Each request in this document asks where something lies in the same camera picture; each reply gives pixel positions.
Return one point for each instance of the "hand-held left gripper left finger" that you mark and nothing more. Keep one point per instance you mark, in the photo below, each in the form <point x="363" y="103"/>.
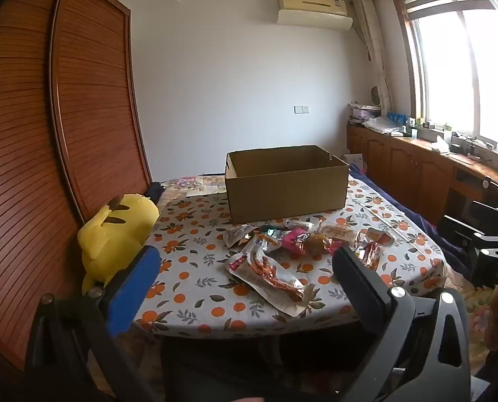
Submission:
<point x="131" y="289"/>

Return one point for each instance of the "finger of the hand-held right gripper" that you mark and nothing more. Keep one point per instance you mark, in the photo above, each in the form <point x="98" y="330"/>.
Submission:
<point x="458" y="232"/>
<point x="493" y="213"/>

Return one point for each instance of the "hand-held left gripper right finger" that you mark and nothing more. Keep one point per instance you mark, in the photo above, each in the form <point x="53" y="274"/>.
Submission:
<point x="357" y="287"/>

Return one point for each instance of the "orange snack packet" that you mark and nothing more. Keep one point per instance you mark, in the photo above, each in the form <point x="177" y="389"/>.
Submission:
<point x="374" y="238"/>
<point x="368" y="258"/>

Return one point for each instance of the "clear packet brown contents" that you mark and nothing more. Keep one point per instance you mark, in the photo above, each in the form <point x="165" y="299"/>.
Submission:
<point x="318" y="245"/>

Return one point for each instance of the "pink snack packet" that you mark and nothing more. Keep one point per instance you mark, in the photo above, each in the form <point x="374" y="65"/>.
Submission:
<point x="293" y="240"/>

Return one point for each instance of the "red white snack packet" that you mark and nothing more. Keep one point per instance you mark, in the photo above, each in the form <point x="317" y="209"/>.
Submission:
<point x="269" y="276"/>

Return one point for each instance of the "brown cardboard box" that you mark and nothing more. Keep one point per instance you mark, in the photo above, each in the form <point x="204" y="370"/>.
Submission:
<point x="282" y="192"/>

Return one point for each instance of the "dark blue blanket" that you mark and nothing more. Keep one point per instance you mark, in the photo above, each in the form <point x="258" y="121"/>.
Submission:
<point x="420" y="222"/>

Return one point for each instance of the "floral quilt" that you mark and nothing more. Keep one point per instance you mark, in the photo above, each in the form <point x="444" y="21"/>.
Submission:
<point x="481" y="314"/>

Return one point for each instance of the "yellow plush toy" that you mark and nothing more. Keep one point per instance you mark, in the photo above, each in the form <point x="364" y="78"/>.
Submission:
<point x="115" y="234"/>

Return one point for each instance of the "orange print tablecloth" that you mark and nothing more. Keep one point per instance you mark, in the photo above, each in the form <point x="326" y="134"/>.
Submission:
<point x="190" y="259"/>

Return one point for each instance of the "wooden cabinet counter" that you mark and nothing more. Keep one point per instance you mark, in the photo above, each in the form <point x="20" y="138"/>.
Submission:
<point x="403" y="167"/>

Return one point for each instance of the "white tissue box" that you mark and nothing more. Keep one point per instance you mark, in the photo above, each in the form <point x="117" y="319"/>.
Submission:
<point x="440" y="143"/>

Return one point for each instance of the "green red snack packet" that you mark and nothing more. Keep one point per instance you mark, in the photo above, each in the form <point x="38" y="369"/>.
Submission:
<point x="269" y="234"/>

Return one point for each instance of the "clear white snack packet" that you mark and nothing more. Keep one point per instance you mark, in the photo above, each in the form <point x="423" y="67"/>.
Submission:
<point x="238" y="234"/>

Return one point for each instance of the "floral pillow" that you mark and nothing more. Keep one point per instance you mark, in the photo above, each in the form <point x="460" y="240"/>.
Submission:
<point x="198" y="185"/>

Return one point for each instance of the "small white box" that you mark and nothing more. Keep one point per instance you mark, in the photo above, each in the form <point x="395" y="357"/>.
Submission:
<point x="352" y="160"/>

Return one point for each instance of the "row of blue bottles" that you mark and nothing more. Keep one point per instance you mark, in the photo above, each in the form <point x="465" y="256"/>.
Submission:
<point x="396" y="116"/>

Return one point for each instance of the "clear plastic bags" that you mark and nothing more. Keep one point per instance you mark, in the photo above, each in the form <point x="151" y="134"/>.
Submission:
<point x="380" y="124"/>

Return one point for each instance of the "pink box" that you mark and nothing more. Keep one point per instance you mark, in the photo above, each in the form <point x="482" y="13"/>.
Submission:
<point x="364" y="113"/>

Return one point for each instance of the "dark oval object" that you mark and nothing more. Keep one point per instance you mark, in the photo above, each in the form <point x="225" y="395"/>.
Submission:
<point x="375" y="94"/>

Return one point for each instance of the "brown slatted wooden wardrobe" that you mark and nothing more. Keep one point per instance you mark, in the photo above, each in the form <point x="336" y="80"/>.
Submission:
<point x="43" y="134"/>

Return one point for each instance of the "patterned curtain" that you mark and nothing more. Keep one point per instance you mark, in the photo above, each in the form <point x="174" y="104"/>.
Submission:
<point x="374" y="42"/>

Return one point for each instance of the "window with wooden frame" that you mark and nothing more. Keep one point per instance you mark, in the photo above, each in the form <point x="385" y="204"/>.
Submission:
<point x="462" y="58"/>

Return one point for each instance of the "white wall switch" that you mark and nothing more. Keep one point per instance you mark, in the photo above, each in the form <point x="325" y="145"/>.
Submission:
<point x="301" y="109"/>

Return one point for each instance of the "wall air conditioner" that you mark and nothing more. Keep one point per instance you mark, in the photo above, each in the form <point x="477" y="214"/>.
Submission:
<point x="313" y="10"/>

